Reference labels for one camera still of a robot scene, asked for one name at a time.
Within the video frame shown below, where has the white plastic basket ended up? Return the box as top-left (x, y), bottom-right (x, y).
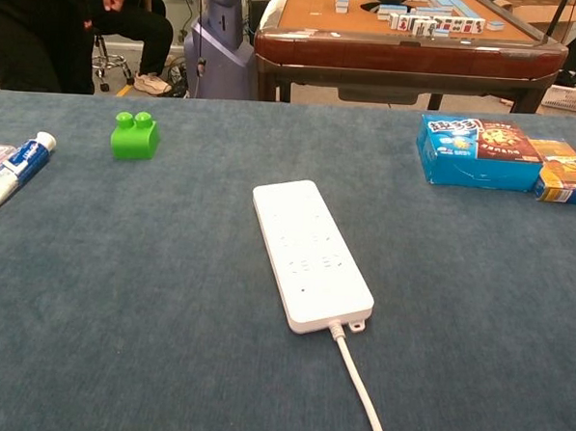
top-left (539, 83), bottom-right (576, 116)

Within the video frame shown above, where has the black hanging cable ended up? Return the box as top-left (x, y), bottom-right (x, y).
top-left (195, 0), bottom-right (211, 78)

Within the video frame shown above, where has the purple machine base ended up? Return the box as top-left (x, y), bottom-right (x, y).
top-left (180, 0), bottom-right (261, 103)

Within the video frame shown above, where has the yellow orange biscuit box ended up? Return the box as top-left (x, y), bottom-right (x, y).
top-left (524, 136), bottom-right (576, 207)

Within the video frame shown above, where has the blue chocolate cookie box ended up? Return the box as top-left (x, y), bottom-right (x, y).
top-left (413, 113), bottom-right (547, 194)

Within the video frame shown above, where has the blue table cloth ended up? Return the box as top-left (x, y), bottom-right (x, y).
top-left (0, 87), bottom-right (576, 431)

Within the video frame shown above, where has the black slanted pole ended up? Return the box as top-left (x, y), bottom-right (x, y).
top-left (550, 0), bottom-right (571, 45)

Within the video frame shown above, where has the white power strip cable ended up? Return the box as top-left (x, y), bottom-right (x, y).
top-left (322, 318), bottom-right (398, 431)

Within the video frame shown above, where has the white power strip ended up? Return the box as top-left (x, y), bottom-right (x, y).
top-left (244, 176), bottom-right (381, 338)

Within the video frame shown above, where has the brown wooden mahjong table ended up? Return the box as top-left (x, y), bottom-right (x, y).
top-left (251, 0), bottom-right (573, 118)

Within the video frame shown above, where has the person in black clothes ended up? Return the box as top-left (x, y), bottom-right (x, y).
top-left (0, 0), bottom-right (178, 99)

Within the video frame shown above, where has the green toy building block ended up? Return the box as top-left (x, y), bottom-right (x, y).
top-left (108, 110), bottom-right (163, 162)

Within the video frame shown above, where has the chrome swivel stool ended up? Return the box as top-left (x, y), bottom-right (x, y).
top-left (89, 32), bottom-right (138, 94)

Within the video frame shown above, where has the brown cardboard box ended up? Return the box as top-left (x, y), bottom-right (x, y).
top-left (499, 0), bottom-right (576, 27)

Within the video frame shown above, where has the blue white toothpaste tube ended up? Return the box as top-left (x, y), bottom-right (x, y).
top-left (0, 129), bottom-right (59, 227)

